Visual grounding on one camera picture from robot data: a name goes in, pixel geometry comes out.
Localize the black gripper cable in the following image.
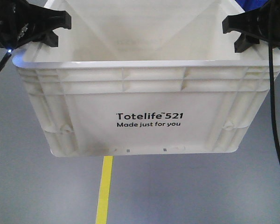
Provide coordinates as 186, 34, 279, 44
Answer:
267, 0, 280, 194
0, 52, 12, 80

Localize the white plastic tote box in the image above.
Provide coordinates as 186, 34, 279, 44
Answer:
13, 0, 270, 157

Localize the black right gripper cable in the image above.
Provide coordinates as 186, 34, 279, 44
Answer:
267, 0, 280, 194

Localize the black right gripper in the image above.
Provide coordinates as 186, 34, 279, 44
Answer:
222, 0, 280, 53

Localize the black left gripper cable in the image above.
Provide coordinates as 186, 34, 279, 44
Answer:
0, 52, 12, 80

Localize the yellow floor tape line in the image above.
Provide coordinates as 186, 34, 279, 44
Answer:
95, 156, 113, 224

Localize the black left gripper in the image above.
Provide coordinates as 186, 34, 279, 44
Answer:
0, 0, 72, 49

